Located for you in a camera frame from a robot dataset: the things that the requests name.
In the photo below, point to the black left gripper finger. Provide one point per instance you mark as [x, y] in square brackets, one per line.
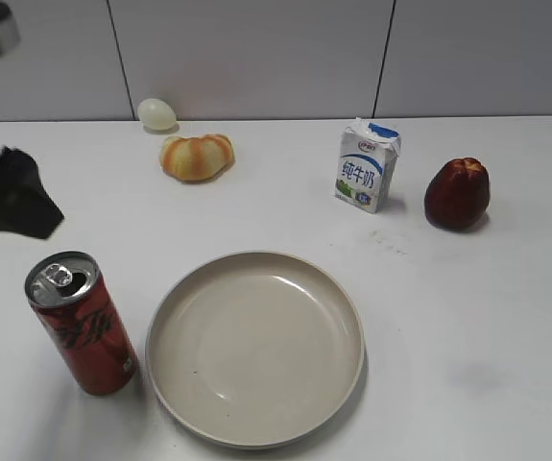
[25, 206]

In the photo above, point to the red cola can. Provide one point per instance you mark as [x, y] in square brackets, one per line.
[67, 293]

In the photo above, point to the beige round plate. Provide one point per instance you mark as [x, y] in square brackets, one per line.
[255, 350]

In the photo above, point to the pale white egg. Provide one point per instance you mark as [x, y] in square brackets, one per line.
[156, 115]

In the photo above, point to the peeled orange fruit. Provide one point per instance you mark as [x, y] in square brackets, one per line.
[197, 158]

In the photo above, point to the white milk carton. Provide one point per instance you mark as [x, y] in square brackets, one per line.
[366, 164]

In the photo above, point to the dark red wax apple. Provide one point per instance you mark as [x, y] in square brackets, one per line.
[459, 195]

